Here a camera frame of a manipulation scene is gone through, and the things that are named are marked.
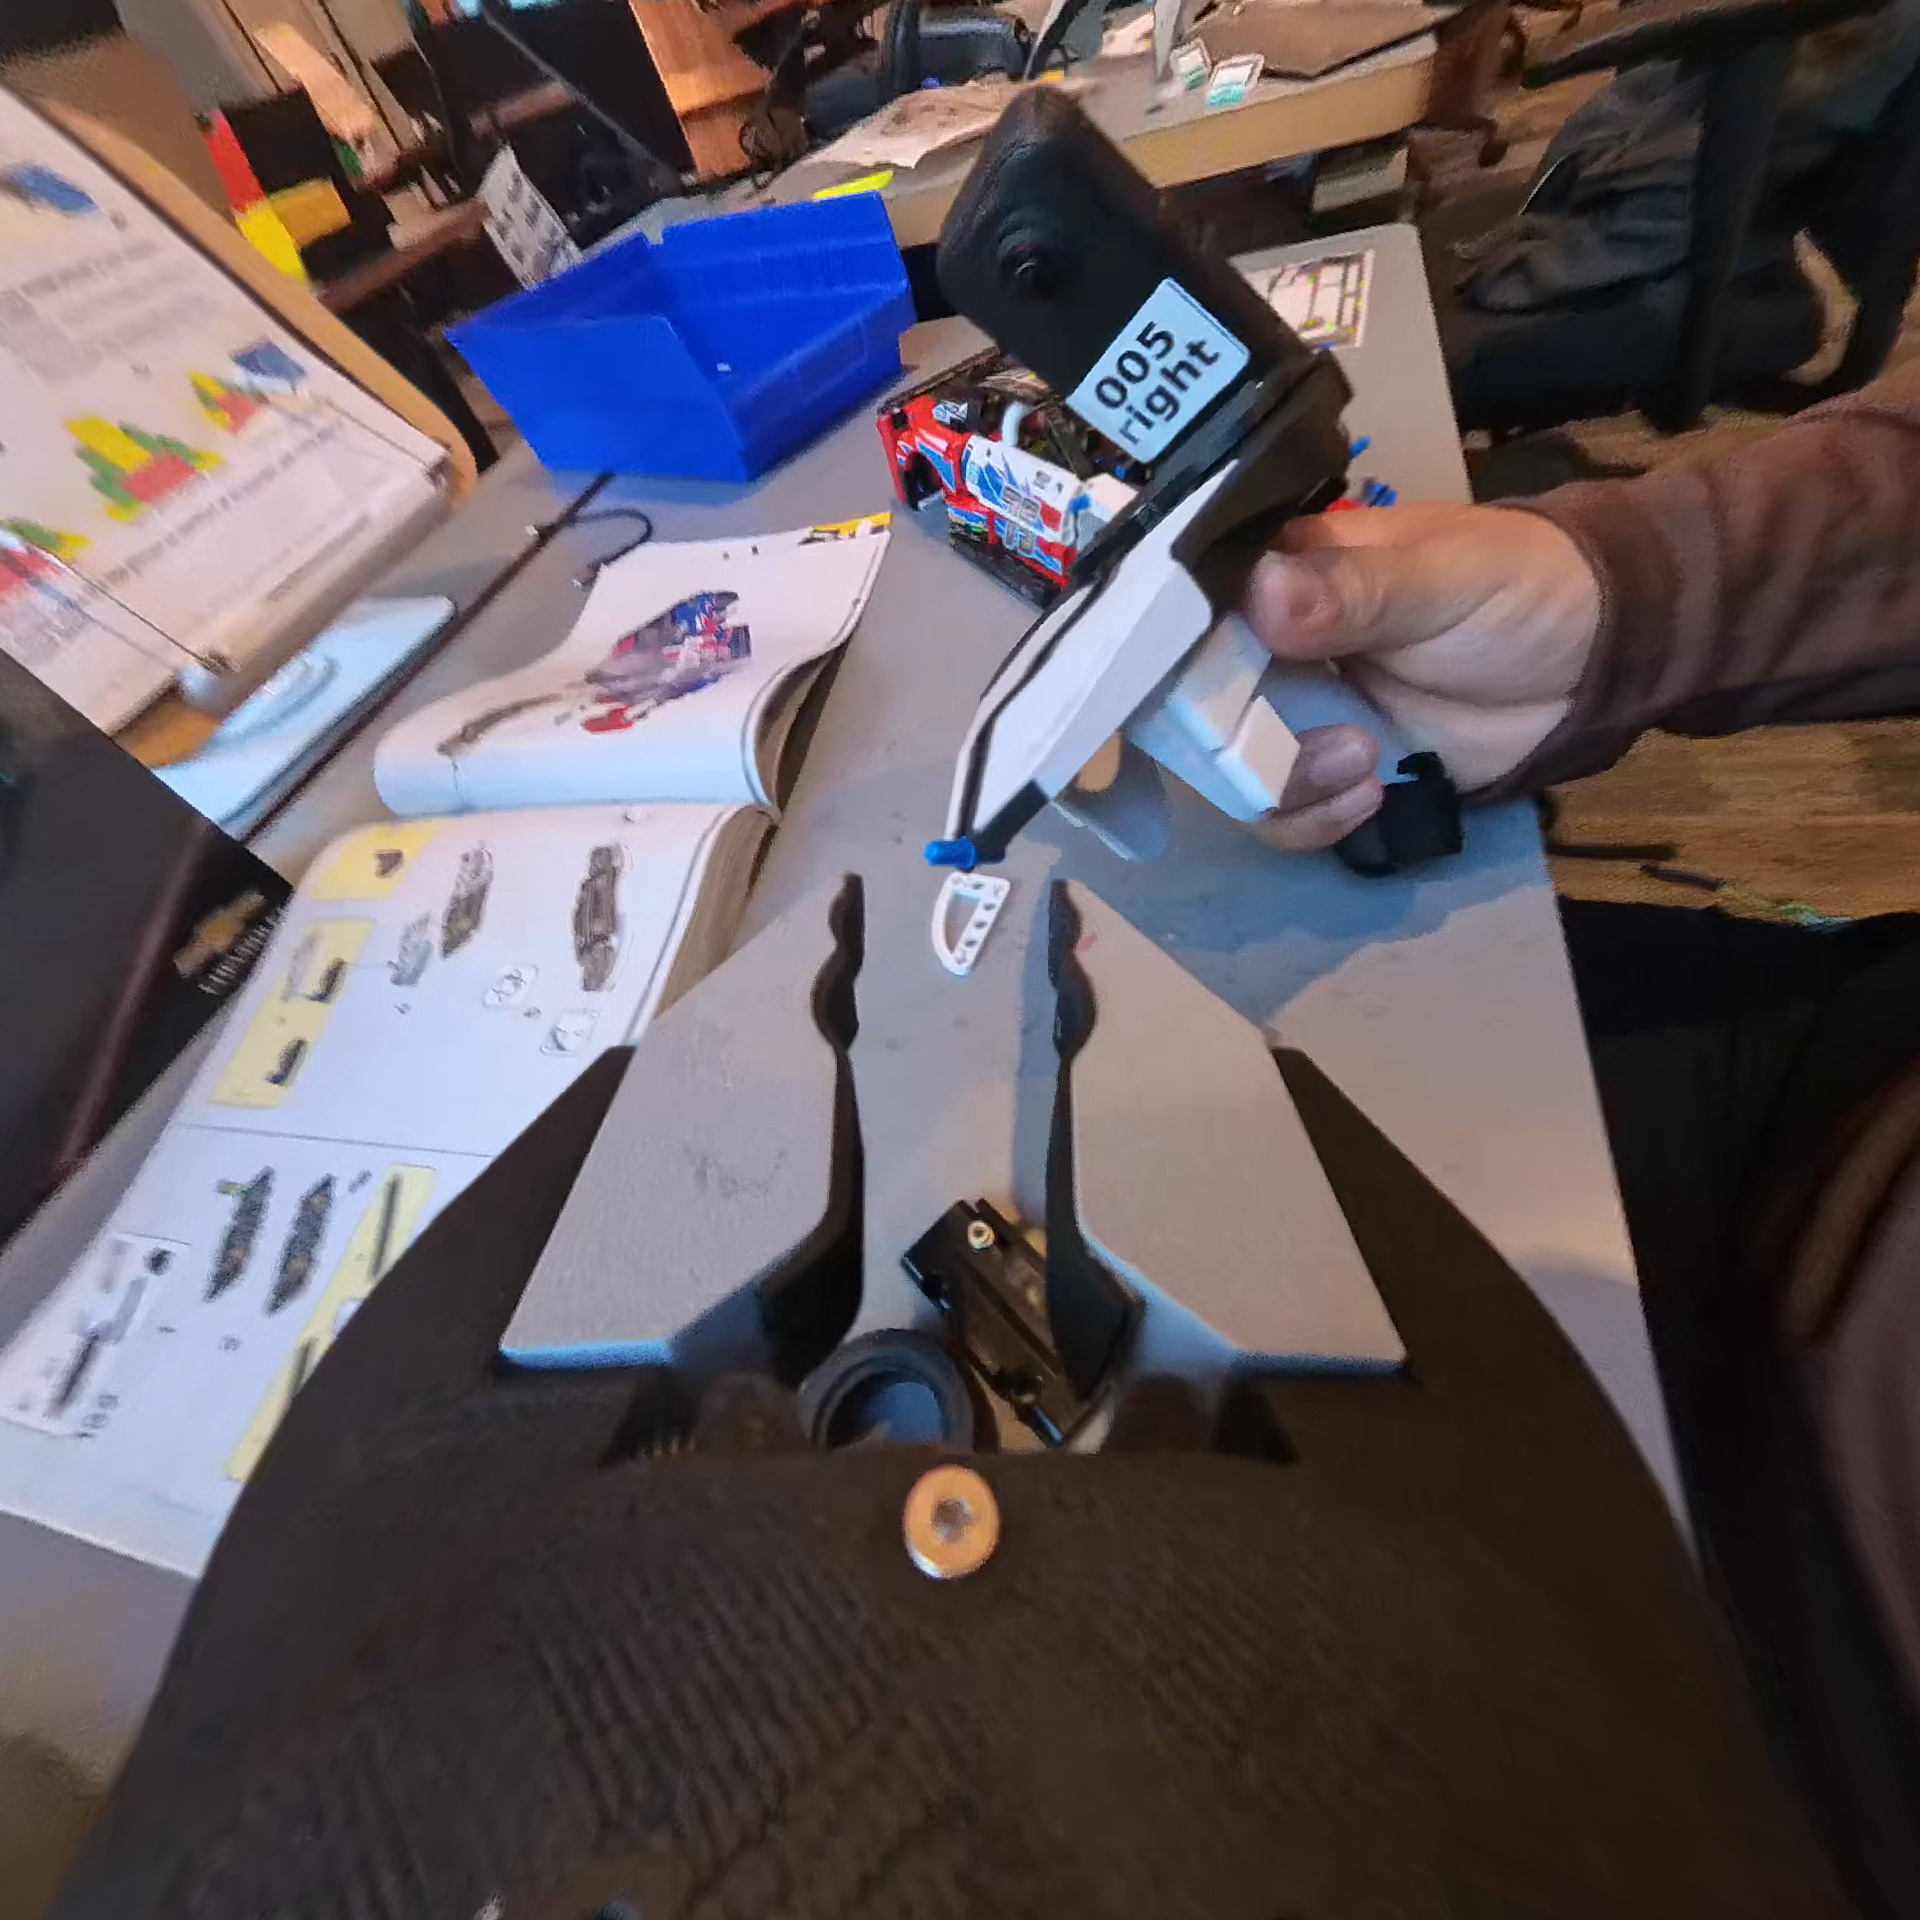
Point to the black backpack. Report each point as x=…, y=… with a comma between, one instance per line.
x=1588, y=255

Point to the black office chair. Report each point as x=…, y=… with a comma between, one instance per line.
x=1740, y=180

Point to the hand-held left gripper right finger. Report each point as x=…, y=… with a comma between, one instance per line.
x=1230, y=1185

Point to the open instruction booklet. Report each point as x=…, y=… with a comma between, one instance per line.
x=450, y=931

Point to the person's brown shirt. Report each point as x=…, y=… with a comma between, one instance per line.
x=1867, y=1425

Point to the black toy tyre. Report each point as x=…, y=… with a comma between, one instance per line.
x=833, y=1387

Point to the blue connector pin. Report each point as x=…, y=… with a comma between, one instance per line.
x=944, y=852

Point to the white stand base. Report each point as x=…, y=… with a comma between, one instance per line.
x=299, y=705

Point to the person's right forearm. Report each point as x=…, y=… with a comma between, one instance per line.
x=1770, y=585

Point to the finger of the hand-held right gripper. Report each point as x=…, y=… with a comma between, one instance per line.
x=1049, y=638
x=1124, y=660

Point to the printed sticker sheet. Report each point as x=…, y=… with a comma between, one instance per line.
x=1319, y=299

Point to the person's right hand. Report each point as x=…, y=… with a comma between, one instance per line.
x=1455, y=615

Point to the blue plastic bin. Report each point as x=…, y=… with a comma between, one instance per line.
x=662, y=359

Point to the white curved frame brick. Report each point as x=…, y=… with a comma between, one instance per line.
x=954, y=945

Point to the toy car picture box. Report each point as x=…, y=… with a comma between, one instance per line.
x=106, y=931

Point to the person's black pants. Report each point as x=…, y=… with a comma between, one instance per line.
x=1680, y=1200

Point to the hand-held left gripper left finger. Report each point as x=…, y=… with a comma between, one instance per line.
x=690, y=1185

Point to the wooden work table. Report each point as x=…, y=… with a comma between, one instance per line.
x=1275, y=105

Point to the printed instruction sheet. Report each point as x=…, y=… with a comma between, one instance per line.
x=148, y=450

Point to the black brick plate assembly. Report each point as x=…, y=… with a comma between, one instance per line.
x=984, y=1289

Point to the red white toy car model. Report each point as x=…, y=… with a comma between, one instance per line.
x=991, y=495

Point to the grey desk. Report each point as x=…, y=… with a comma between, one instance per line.
x=1424, y=1020

